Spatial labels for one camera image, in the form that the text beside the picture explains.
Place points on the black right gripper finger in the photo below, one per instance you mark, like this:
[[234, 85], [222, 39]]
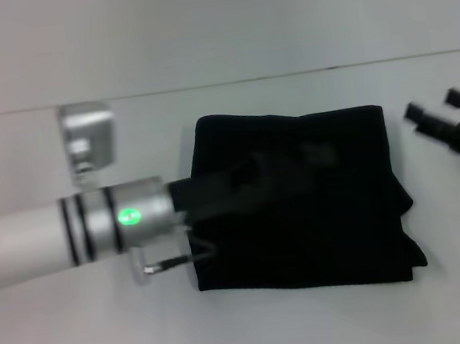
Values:
[[457, 97], [427, 122]]

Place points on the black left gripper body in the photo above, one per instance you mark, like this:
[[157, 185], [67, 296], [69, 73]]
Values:
[[211, 193]]

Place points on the black shirt with FREE print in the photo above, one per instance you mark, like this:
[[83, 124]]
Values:
[[304, 221]]

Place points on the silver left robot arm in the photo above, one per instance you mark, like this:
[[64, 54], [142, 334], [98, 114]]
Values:
[[72, 226]]

